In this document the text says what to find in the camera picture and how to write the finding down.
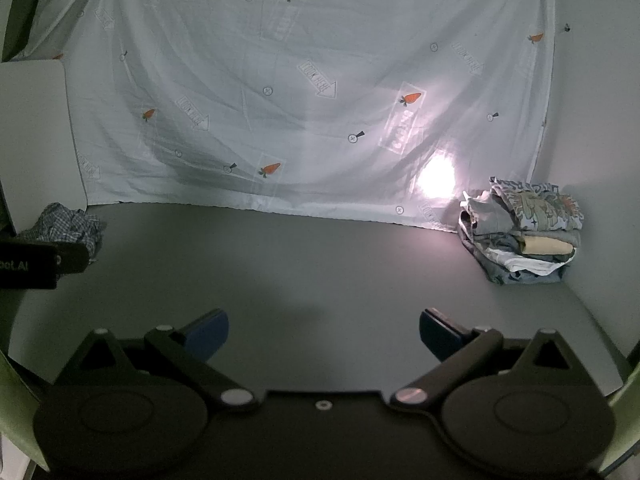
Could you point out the plaid shirt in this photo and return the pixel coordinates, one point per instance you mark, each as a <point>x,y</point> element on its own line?
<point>62,225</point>

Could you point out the carrot print sheet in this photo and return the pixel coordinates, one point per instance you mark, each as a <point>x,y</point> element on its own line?
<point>300,110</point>

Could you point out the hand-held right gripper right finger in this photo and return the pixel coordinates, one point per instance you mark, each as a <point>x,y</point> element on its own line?
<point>434,332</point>

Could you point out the light green bar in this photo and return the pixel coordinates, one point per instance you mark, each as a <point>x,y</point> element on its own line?
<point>625,420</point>
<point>17,410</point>

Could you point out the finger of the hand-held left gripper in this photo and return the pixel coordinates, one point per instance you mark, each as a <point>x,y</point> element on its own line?
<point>75,258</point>

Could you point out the stack of folded clothes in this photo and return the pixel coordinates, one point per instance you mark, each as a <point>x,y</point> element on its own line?
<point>525,230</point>

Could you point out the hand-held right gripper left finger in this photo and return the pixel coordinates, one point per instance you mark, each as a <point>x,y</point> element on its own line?
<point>207,334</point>

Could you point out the white board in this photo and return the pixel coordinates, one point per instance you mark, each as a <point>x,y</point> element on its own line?
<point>35,145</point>

